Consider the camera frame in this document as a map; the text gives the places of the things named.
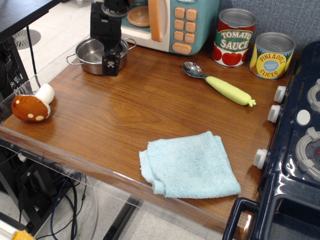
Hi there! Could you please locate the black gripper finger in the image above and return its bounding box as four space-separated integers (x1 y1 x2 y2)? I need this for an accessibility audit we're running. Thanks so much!
101 51 111 76
109 51 121 76

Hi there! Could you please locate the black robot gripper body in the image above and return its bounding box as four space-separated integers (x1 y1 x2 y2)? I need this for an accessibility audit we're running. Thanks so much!
90 0 130 54

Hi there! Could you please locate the stainless steel pan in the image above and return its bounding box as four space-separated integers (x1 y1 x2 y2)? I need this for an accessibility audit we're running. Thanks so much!
66 37 137 75

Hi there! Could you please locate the light blue folded cloth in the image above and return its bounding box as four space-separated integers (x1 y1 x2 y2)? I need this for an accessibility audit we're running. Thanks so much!
139 131 241 199

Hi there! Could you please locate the toy microwave oven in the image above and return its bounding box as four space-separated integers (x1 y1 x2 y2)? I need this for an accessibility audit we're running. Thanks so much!
120 0 220 56

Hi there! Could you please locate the black desk at left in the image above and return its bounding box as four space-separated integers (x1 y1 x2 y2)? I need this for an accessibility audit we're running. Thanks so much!
0 0 60 43

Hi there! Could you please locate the brown plush mushroom toy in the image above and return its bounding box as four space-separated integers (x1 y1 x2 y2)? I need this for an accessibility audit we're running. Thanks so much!
11 83 55 123

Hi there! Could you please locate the clear acrylic table guard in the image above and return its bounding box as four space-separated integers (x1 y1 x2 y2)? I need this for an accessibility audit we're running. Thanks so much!
0 23 106 126

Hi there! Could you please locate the tomato sauce can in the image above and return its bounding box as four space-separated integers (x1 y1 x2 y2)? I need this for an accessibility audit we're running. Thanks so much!
212 8 257 67

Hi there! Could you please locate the pineapple slices can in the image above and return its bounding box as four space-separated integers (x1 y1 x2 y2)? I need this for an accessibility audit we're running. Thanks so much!
249 32 296 80

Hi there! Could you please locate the dark blue toy stove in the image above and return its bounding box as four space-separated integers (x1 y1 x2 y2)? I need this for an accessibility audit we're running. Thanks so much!
223 41 320 240

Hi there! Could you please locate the spoon with green handle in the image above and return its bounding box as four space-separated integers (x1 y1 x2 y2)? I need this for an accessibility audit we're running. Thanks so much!
182 61 257 107

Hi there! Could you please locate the blue cable under table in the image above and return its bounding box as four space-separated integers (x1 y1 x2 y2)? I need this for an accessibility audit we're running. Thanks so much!
49 177 78 240

